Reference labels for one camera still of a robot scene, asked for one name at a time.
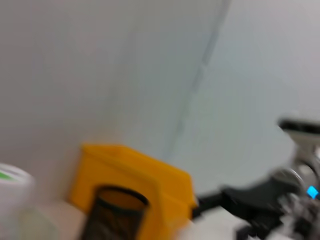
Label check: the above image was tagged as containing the clear water bottle green label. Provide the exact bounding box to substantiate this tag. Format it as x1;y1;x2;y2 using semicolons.
0;162;62;240

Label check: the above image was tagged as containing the black mesh pen holder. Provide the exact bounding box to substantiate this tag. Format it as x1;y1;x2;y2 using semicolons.
81;184;150;240

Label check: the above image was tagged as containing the yellow plastic bin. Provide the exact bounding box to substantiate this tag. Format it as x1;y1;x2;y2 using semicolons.
68;143;199;240

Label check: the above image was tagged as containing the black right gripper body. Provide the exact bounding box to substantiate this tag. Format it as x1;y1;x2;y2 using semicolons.
221;178;285;224

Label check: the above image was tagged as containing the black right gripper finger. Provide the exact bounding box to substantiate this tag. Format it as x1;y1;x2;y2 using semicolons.
191;190;226;219

